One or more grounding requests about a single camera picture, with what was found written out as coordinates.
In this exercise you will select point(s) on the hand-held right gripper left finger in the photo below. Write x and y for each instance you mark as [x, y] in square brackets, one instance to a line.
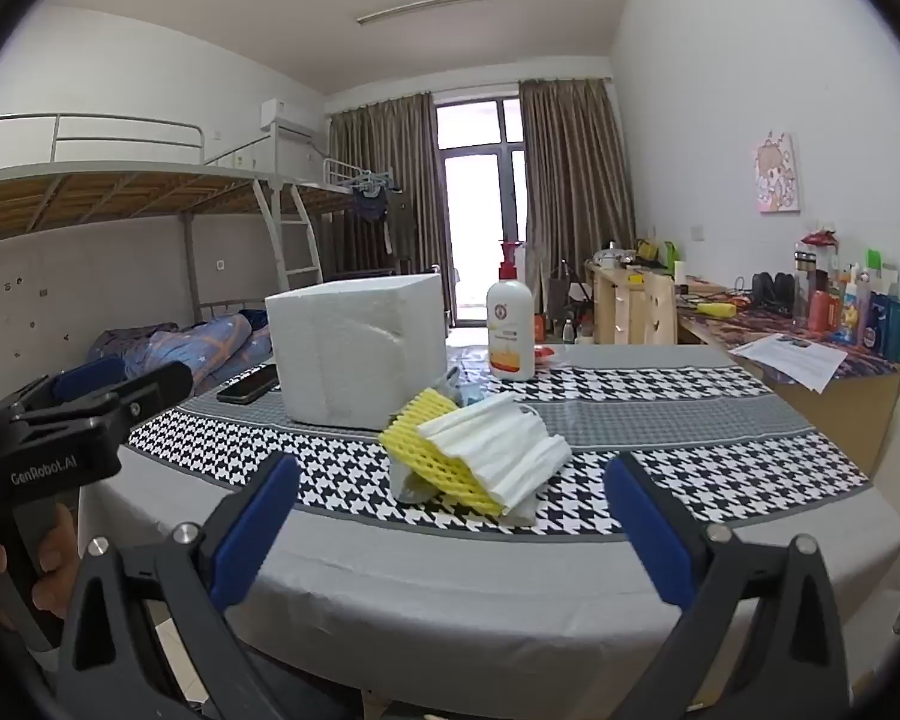
[251, 532]

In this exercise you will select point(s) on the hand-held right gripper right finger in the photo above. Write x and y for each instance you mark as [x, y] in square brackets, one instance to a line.
[645, 532]

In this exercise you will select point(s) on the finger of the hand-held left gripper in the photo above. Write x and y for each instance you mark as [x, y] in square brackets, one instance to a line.
[157, 386]
[90, 380]

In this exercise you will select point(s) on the white foam box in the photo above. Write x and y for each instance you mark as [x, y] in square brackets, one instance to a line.
[345, 352]

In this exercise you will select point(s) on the yellow foam net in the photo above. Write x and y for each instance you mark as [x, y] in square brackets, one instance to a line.
[420, 420]

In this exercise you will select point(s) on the person's left hand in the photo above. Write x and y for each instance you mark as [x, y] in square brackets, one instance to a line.
[60, 540]

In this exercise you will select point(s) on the blue star quilt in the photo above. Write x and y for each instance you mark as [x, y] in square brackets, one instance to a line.
[202, 337]

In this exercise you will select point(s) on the black phone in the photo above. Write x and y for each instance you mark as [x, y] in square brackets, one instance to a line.
[247, 384]

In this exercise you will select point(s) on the grey metal bunk bed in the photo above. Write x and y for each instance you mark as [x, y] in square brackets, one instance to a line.
[337, 172]
[120, 191]

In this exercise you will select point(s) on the wooden smiley chair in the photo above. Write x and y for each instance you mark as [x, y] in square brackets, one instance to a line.
[654, 311]

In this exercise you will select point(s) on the printed paper sheet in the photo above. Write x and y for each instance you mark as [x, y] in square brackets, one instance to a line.
[795, 360]

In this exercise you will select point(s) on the yellow toy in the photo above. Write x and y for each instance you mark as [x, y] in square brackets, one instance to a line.
[714, 310]

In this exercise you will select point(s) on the white lotion pump bottle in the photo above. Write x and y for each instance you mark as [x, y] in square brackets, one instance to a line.
[510, 330]

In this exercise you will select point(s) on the wooden desk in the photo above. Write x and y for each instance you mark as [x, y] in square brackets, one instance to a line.
[855, 405]

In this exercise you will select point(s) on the green paper bag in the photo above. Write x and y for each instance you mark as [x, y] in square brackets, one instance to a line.
[671, 256]

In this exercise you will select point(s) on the hanging dark clothes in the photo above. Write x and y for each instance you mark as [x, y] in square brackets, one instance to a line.
[371, 199]

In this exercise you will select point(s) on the white air conditioner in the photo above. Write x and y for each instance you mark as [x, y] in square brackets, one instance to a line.
[292, 116]

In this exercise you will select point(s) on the row of toiletry bottles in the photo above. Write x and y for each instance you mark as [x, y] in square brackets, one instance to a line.
[862, 315]

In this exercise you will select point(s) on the brown curtain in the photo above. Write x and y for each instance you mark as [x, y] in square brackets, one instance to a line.
[390, 142]
[577, 180]

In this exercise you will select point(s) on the glass balcony door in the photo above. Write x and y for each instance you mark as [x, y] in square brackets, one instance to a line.
[480, 225]

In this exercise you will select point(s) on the ceiling tube light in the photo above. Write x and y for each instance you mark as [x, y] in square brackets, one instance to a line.
[424, 7]

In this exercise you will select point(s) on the pink cartoon wall picture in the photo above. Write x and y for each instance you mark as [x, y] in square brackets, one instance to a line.
[778, 172]

